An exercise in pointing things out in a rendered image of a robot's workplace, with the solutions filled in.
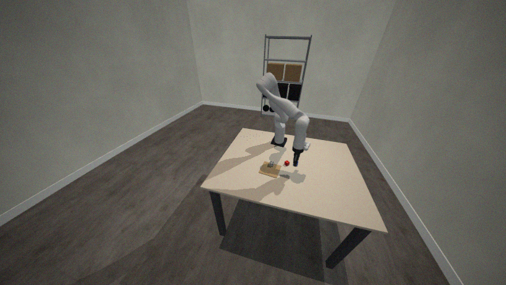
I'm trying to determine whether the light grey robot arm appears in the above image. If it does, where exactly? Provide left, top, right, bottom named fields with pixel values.
left=256, top=72, right=311, bottom=151

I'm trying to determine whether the tan mat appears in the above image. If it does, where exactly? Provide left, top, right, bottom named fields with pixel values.
left=259, top=161, right=281, bottom=178

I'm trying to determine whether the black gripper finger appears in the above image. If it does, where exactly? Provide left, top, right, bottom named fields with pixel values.
left=293, top=153, right=300, bottom=167

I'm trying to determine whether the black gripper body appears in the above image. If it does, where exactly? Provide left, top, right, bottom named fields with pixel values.
left=292, top=147, right=304, bottom=158

